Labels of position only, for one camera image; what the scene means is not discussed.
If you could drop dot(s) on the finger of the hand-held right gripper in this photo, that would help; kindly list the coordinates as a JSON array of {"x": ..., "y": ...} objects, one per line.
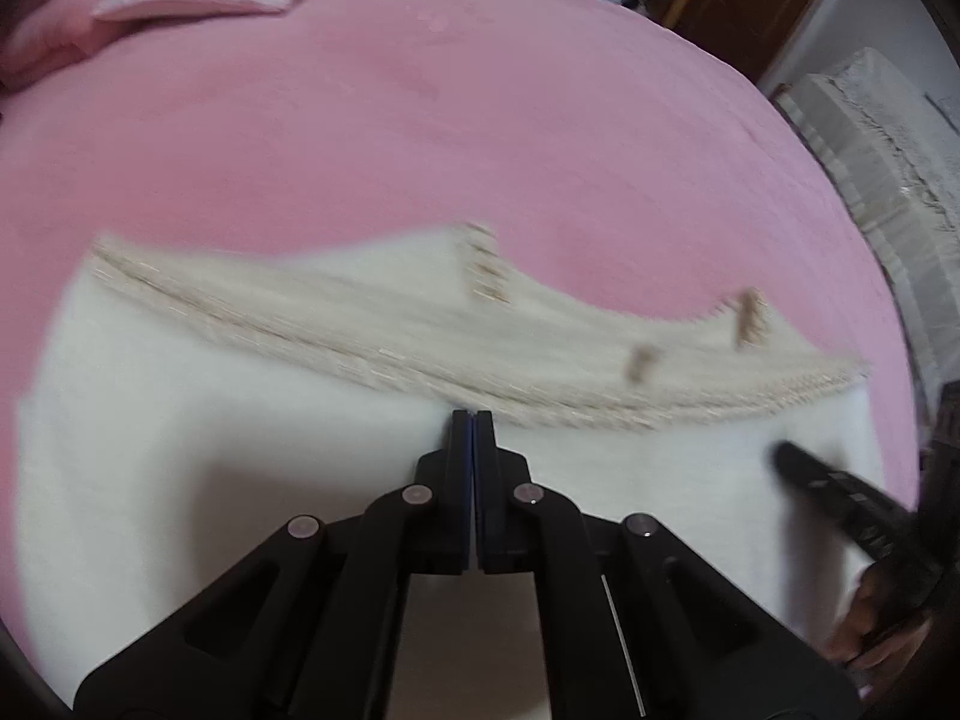
[{"x": 832, "y": 491}]

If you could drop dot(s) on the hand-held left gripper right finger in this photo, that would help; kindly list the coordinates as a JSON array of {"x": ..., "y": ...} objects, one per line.
[{"x": 504, "y": 517}]

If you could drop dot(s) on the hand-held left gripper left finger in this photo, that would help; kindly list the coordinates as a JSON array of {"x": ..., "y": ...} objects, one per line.
[{"x": 442, "y": 517}]

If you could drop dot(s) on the folded pink quilt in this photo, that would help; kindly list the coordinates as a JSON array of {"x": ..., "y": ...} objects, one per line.
[{"x": 60, "y": 15}]

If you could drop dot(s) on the dark wooden door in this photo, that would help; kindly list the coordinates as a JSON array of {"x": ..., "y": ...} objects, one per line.
[{"x": 750, "y": 0}]

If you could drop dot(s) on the person's right hand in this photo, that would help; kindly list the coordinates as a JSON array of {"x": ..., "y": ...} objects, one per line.
[{"x": 859, "y": 622}]

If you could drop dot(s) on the pink bed blanket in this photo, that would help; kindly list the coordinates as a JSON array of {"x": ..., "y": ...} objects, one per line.
[{"x": 375, "y": 127}]

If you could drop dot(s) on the white fuzzy cardigan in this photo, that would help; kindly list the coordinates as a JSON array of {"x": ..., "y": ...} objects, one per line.
[{"x": 225, "y": 450}]

